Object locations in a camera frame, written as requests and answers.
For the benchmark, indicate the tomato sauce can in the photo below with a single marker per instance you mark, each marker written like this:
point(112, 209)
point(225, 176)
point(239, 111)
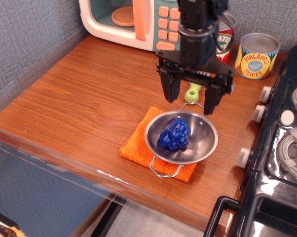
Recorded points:
point(225, 37)

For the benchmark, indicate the clear acrylic barrier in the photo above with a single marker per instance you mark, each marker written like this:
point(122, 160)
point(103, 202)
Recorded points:
point(47, 201)

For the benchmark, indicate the toy microwave oven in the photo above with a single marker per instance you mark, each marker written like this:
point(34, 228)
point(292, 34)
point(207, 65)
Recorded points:
point(150, 25)

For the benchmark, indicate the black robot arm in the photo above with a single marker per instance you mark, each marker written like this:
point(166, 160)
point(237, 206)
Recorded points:
point(197, 14)

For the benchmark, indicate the pineapple slices can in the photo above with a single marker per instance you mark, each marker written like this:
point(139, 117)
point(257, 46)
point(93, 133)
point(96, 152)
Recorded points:
point(256, 55)

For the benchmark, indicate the steel two-handled bowl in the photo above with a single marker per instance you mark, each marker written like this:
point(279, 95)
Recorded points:
point(202, 141)

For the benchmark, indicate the orange black object corner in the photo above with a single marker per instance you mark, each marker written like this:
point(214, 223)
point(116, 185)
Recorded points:
point(9, 228)

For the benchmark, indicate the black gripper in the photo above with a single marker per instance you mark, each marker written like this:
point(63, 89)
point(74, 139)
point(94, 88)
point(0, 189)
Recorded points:
point(196, 62)

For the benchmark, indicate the black toy stove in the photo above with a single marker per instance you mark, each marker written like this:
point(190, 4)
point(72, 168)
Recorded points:
point(268, 202)

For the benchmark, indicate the orange microfibre cloth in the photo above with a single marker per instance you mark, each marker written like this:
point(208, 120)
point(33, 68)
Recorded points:
point(136, 149)

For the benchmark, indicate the green handled toy spatula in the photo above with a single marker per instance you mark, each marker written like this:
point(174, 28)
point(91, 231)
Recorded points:
point(192, 95)

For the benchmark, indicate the blue toy blueberries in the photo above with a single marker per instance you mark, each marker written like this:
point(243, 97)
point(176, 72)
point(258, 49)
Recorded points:
point(175, 135)

